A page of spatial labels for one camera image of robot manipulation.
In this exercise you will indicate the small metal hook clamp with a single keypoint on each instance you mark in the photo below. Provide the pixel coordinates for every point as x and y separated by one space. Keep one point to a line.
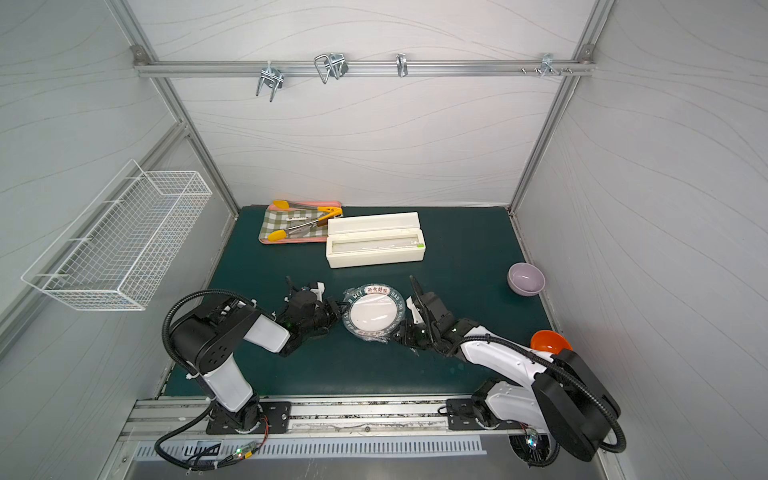
401 65

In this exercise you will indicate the metal U-bolt clamp middle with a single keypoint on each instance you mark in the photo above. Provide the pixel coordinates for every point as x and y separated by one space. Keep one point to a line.
330 65

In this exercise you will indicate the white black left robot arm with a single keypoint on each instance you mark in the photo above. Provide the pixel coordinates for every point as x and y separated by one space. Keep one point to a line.
202 331

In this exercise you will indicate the orange bowl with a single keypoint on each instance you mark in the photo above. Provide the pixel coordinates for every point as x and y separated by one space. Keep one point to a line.
549 341

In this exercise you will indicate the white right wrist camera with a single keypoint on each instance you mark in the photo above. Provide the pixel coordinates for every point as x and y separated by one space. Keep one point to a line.
415 314

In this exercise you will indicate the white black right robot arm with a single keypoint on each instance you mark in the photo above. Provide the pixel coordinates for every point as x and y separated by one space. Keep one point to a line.
556 394

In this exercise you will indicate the pink tray checkered cloth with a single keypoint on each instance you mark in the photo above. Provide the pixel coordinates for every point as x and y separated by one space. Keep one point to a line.
297 223

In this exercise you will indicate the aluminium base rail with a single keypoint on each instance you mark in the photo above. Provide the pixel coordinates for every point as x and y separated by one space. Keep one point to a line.
316 417

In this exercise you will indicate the metal bracket clamp right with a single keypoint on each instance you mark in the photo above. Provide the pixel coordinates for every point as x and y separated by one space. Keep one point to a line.
547 68

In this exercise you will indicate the metal U-bolt clamp left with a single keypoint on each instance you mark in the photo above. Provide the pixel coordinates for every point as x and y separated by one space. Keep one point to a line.
271 80

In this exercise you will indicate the cream plastic wrap dispenser box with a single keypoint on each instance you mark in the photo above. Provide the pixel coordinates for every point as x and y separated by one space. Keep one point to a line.
374 240

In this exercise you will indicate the metal u-bolt clamp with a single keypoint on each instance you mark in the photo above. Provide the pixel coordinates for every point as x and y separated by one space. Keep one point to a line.
330 65
271 80

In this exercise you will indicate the white slotted vent strip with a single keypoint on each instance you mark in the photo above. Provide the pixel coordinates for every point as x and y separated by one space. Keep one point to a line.
335 448

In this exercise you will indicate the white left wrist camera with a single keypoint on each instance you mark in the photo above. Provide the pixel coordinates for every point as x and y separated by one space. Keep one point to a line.
318 288

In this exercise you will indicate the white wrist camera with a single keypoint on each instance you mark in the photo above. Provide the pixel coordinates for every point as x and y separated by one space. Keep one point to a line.
415 314
318 288

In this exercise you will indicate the aluminium top rail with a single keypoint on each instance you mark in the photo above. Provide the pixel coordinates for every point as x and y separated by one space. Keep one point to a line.
357 68

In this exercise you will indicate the clear plastic wrap sheet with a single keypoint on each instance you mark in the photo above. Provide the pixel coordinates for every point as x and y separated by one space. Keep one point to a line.
373 312

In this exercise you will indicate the lilac ceramic bowl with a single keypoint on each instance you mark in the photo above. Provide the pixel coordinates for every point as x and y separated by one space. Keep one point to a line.
526 279

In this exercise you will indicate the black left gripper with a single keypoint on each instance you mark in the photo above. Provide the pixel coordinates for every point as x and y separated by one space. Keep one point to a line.
322 308

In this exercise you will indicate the white wire basket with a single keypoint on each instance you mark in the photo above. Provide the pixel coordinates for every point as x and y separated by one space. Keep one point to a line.
115 253

